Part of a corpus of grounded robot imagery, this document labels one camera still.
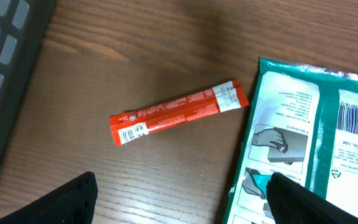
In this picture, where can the green white sponge package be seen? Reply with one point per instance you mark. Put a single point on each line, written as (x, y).
(303, 124)

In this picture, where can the red sachet packet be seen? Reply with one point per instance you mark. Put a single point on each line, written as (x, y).
(131, 125)

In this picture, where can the grey plastic mesh basket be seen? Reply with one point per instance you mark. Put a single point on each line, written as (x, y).
(22, 27)

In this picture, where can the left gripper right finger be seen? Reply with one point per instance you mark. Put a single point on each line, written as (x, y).
(289, 202)

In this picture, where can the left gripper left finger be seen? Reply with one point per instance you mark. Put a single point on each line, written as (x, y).
(71, 203)

